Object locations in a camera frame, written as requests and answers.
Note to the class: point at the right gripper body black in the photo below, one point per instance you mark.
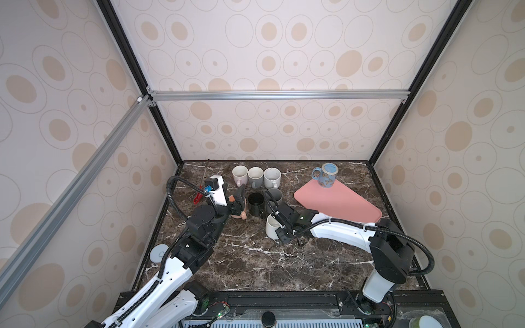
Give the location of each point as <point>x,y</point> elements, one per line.
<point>284,234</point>

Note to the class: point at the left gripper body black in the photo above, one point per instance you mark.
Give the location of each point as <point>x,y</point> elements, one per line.
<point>234,207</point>

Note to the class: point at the black mug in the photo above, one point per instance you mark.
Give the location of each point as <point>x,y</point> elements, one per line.
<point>256,204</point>

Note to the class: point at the white ribbed mug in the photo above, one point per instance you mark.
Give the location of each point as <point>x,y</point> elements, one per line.
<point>272,225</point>

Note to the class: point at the dark grey mug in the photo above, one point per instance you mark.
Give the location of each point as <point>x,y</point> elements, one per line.
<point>273,198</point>

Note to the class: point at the pale pink mug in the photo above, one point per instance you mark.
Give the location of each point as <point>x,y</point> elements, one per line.
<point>240,175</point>

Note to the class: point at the light grey mug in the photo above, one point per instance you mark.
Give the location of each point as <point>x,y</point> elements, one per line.
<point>255,177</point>

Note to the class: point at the speckled cream mug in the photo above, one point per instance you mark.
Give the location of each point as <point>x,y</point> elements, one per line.
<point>272,178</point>

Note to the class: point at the blue butterfly mug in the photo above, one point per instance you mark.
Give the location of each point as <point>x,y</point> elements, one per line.
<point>325,175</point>

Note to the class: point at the cream and salmon mug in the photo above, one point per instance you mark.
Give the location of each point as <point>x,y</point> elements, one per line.
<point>243,214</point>

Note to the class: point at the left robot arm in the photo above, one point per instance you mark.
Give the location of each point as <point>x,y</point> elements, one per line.
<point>164,300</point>

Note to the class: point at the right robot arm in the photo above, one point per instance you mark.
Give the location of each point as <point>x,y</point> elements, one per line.
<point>395,255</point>

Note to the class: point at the pink plastic tray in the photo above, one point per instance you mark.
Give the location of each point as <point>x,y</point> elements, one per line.
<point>338,201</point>

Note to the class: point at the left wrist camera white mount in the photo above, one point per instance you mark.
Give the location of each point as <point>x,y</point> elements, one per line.
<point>214,188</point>

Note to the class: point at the red handled tongs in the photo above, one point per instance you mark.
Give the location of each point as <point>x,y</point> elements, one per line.
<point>199,196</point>

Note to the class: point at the horizontal aluminium rail back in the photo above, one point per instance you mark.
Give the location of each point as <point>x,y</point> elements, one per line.
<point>280,95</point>

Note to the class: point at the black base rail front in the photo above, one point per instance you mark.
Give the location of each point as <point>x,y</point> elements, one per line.
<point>303,309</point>

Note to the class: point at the diagonal aluminium rail left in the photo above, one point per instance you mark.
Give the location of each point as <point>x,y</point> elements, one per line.
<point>32,247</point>

